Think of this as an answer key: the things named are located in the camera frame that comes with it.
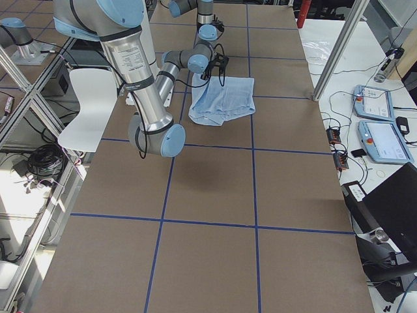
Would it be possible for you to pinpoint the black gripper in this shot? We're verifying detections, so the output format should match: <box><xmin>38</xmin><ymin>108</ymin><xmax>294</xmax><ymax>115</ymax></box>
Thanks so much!
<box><xmin>200</xmin><ymin>63</ymin><xmax>216</xmax><ymax>81</ymax></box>

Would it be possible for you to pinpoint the light blue button shirt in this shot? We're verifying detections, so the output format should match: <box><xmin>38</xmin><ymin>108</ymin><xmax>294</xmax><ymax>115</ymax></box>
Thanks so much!
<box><xmin>188</xmin><ymin>74</ymin><xmax>256</xmax><ymax>127</ymax></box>

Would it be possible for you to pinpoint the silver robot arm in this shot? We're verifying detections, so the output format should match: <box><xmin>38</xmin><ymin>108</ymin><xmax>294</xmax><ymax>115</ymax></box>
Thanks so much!
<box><xmin>168</xmin><ymin>0</ymin><xmax>214</xmax><ymax>24</ymax></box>
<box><xmin>53</xmin><ymin>1</ymin><xmax>218</xmax><ymax>158</ymax></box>

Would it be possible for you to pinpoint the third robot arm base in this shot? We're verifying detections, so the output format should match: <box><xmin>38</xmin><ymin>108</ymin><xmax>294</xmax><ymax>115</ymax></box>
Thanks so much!
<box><xmin>1</xmin><ymin>18</ymin><xmax>48</xmax><ymax>66</ymax></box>

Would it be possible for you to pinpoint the white column base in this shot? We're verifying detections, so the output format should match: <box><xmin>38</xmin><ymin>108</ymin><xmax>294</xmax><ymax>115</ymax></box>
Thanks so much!
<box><xmin>124</xmin><ymin>19</ymin><xmax>175</xmax><ymax>108</ymax></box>

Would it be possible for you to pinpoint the clear plastic bag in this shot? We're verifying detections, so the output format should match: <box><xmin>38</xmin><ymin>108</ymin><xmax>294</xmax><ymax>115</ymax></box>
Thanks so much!
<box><xmin>301</xmin><ymin>38</ymin><xmax>334</xmax><ymax>66</ymax></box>

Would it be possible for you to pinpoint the white curved chair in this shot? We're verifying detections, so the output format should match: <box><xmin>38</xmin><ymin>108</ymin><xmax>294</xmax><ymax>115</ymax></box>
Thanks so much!
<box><xmin>58</xmin><ymin>68</ymin><xmax>117</xmax><ymax>153</ymax></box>

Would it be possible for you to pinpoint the red cylinder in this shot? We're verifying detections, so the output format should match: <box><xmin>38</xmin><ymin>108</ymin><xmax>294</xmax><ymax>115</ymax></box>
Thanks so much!
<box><xmin>296</xmin><ymin>0</ymin><xmax>311</xmax><ymax>29</ymax></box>

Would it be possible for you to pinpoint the far blue teach pendant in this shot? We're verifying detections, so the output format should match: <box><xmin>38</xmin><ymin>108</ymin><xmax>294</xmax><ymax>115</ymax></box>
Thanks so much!
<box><xmin>353</xmin><ymin>85</ymin><xmax>395</xmax><ymax>121</ymax></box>

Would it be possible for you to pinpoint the blue teach pendant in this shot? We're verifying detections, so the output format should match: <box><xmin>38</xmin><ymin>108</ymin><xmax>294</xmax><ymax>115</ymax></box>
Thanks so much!
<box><xmin>358</xmin><ymin>120</ymin><xmax>414</xmax><ymax>165</ymax></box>
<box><xmin>353</xmin><ymin>85</ymin><xmax>395</xmax><ymax>121</ymax></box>

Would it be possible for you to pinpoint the clear water bottle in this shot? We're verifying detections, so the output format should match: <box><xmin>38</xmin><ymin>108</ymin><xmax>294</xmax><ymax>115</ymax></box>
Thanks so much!
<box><xmin>374</xmin><ymin>53</ymin><xmax>395</xmax><ymax>83</ymax></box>

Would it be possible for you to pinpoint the near blue teach pendant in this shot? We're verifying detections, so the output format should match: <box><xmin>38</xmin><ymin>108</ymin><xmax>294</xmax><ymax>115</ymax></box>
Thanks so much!
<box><xmin>358</xmin><ymin>120</ymin><xmax>414</xmax><ymax>165</ymax></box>

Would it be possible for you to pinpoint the black power adapter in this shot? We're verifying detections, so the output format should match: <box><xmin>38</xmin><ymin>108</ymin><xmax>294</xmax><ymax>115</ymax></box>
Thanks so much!
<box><xmin>395</xmin><ymin>117</ymin><xmax>410</xmax><ymax>136</ymax></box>

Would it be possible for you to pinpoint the black laptop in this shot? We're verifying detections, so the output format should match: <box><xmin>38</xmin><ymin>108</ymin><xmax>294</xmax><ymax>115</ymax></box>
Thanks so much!
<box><xmin>341</xmin><ymin>162</ymin><xmax>416</xmax><ymax>252</ymax></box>

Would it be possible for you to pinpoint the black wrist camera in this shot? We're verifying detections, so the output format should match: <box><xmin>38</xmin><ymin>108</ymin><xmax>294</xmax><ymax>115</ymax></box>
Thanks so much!
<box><xmin>214</xmin><ymin>53</ymin><xmax>229</xmax><ymax>87</ymax></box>
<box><xmin>211</xmin><ymin>19</ymin><xmax>224</xmax><ymax>33</ymax></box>

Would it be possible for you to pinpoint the aluminium frame post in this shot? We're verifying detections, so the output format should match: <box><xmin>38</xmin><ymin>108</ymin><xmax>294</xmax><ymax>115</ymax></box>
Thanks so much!
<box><xmin>312</xmin><ymin>0</ymin><xmax>369</xmax><ymax>102</ymax></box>

